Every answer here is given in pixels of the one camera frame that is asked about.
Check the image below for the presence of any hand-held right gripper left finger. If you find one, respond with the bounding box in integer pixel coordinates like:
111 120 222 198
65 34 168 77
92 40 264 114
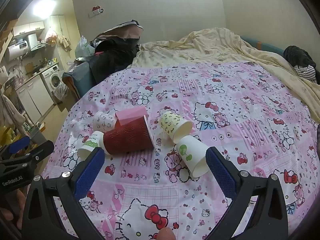
21 147 106 240

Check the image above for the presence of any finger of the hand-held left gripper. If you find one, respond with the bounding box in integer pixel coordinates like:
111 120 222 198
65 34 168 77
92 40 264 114
0 135 32 158
0 140 55 174

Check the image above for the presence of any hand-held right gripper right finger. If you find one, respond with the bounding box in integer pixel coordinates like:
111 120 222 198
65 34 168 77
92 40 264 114
204 147 289 240

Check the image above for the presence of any white cup with green label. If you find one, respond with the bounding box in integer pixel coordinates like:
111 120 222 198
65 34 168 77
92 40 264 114
77 130 105 159

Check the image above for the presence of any white cup with green cherries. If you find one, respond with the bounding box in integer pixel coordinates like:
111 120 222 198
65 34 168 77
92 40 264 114
175 136 209 178

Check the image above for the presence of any red ribbed paper cup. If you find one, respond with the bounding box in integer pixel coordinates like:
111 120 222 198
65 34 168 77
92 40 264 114
103 116 156 156

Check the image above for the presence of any white cup with pink print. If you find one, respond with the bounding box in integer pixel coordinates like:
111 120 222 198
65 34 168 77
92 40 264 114
92 111 118 133

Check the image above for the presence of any yellow patterned paper cup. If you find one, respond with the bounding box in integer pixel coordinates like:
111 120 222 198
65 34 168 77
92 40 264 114
159 110 193 142

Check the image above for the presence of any pink paper cup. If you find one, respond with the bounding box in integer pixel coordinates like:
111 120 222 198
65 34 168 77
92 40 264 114
115 106 148 128

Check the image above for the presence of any person's left hand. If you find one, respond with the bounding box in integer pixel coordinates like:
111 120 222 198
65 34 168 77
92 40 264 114
0 189 27 230

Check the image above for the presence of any person's right hand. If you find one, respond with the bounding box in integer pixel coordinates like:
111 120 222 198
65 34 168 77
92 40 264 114
159 228 175 240

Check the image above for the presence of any grey bin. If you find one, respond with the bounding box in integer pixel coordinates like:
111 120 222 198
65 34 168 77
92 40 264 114
29 126 47 145

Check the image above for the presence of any beige hanging towel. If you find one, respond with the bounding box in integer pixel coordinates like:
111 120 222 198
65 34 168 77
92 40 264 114
0 94 23 132

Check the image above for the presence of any white kitchen base cabinet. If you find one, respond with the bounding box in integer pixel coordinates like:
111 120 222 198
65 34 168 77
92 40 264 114
14 76 55 123

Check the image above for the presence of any pink cartoon printed blanket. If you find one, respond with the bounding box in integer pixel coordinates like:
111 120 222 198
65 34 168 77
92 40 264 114
41 60 320 240

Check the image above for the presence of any clear plastic bag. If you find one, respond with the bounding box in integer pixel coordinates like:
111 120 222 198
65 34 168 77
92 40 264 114
53 83 67 101

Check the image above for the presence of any white washing machine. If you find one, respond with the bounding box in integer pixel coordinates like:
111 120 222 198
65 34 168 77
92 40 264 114
39 64 63 103

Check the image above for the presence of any white water heater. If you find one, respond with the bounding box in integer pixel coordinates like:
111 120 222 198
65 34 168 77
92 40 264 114
5 39 32 62

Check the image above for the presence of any range hood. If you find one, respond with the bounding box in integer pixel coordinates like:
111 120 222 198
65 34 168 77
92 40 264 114
27 33 47 52

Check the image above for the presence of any beige hanging cloth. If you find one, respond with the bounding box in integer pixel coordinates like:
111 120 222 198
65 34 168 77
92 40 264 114
57 34 72 53

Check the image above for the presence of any pink hanging bag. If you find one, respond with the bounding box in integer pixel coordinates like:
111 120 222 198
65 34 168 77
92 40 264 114
45 27 58 46

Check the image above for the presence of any white plastic bag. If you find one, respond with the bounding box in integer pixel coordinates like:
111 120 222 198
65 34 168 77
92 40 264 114
75 35 96 58

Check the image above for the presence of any pile of dark clothes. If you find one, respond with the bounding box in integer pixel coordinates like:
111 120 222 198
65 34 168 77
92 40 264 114
92 19 144 85

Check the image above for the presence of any pale yellow quilt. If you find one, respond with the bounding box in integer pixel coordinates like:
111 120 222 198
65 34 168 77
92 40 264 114
126 27 320 122

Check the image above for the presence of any striped cloth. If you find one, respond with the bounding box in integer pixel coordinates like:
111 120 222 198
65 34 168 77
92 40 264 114
293 64 318 84

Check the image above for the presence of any teal bed headboard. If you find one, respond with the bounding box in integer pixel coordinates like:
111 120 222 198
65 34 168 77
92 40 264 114
239 36 286 56

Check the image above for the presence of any ceiling light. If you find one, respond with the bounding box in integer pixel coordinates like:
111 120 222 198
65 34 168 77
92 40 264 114
32 0 59 18

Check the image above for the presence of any black quilted jacket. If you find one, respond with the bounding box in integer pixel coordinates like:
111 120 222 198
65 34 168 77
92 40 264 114
284 45 317 73

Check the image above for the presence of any white wall cabinet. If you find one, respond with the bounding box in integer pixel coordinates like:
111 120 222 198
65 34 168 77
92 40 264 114
12 21 46 37

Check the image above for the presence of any wall sticker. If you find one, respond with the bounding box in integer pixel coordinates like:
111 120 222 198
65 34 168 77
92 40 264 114
88 5 105 18

